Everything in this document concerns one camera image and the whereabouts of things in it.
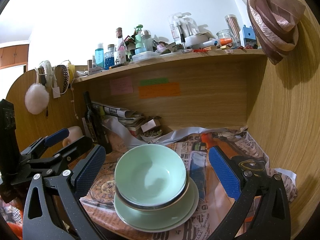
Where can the brown gold tube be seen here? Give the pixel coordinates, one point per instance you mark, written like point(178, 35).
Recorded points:
point(118, 65)

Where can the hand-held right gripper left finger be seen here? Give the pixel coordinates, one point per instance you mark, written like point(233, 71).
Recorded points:
point(88, 171)

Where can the pale lilac bowl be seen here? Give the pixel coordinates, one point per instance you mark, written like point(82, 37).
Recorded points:
point(152, 206)

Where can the blue pencil sharpener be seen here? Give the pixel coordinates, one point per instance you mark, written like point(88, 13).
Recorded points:
point(248, 36)

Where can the small white gadget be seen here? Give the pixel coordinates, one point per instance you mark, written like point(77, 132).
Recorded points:
point(82, 73)

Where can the small white box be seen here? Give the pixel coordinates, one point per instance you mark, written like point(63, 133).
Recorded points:
point(150, 125)

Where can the red patterned cloth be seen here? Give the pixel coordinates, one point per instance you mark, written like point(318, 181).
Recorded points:
point(10, 225)

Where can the white charger plug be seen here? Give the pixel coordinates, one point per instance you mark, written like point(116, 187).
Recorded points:
point(57, 92)

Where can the white fluffy earmuffs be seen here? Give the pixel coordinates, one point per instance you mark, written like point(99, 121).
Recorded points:
point(36, 97)

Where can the newspaper print table cover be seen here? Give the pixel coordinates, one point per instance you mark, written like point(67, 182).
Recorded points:
point(200, 220)

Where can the clear blister pack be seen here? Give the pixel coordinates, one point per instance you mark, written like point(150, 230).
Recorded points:
point(182, 27)

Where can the wooden wardrobe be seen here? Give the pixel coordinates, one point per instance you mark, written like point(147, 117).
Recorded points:
point(13, 55)

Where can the mint green bowl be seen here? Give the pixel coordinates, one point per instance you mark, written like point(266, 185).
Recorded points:
point(150, 172)

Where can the clear tube of foil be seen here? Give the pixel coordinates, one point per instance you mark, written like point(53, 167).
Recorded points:
point(232, 30)

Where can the black lace headband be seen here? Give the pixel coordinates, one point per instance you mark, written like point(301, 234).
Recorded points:
point(64, 78)

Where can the orange sticky note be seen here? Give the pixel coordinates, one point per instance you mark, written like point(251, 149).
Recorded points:
point(158, 90)

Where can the clear bottle silver cap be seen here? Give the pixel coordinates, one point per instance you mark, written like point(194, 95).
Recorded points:
point(146, 41)

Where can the pink curtain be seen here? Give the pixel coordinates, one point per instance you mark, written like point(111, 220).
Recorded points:
point(272, 25)

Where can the red pen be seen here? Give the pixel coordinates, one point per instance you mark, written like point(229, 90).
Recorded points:
point(201, 50)

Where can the yellow headband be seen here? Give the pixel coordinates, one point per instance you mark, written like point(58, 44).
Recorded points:
point(71, 71)

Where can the clear bottle blue liquid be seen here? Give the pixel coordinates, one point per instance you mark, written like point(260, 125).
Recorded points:
point(99, 56)

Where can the orange marker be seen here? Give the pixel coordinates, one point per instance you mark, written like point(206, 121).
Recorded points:
point(225, 41)

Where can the glass bottle blue beads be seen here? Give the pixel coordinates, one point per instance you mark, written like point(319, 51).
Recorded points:
point(109, 58)

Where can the small glass jar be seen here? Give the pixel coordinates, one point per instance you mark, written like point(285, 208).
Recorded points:
point(223, 36)

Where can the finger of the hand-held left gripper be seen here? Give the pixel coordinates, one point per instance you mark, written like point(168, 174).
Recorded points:
point(58, 135)
point(75, 147)

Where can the clear bottle fox label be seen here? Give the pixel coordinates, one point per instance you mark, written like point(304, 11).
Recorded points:
point(120, 52)

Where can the mint green bottle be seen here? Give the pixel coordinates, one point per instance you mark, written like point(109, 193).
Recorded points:
point(138, 37)

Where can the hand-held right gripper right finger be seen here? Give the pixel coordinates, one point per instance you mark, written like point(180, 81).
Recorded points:
point(223, 173)

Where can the green sticky note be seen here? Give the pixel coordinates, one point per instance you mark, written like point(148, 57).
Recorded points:
point(153, 81)

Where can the small bowl of stones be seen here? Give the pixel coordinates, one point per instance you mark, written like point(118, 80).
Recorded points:
point(151, 136)

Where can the folded newspaper pile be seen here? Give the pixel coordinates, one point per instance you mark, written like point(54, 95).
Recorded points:
point(120, 116)

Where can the dark wine bottle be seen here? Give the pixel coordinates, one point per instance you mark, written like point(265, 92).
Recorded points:
point(93, 125)

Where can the white paper sheet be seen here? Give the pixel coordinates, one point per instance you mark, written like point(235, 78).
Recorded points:
point(122, 135)

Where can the pink sticky note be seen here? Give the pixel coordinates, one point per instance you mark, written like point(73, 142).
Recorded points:
point(121, 85)

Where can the pinkish brown tube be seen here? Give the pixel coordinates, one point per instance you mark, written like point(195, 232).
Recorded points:
point(89, 64)

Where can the clear plastic box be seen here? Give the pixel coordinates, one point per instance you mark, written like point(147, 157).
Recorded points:
point(146, 57)

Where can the mint green plate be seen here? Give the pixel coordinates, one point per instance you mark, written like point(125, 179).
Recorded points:
point(140, 217)

